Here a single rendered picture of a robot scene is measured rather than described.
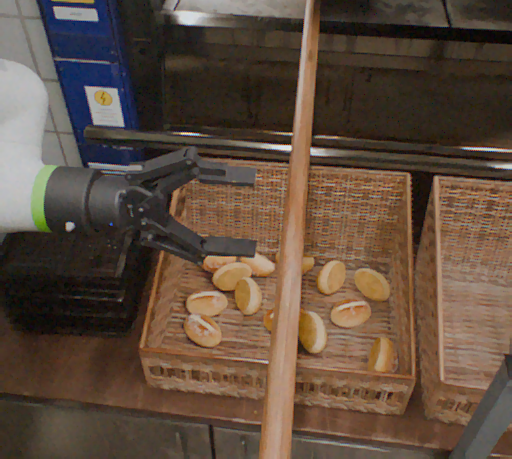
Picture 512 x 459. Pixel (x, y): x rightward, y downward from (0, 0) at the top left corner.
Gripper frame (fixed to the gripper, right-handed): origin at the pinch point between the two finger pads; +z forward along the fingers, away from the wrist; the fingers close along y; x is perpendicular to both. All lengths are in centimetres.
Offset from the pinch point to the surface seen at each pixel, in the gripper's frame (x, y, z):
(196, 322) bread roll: -19, 55, -15
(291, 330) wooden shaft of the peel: 17.7, -0.4, 7.1
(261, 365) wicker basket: -5.4, 47.7, 1.5
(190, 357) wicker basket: -5.5, 47.5, -12.7
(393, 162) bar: -17.3, 3.4, 20.8
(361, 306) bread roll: -28, 56, 23
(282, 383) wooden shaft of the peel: 24.2, -0.6, 6.7
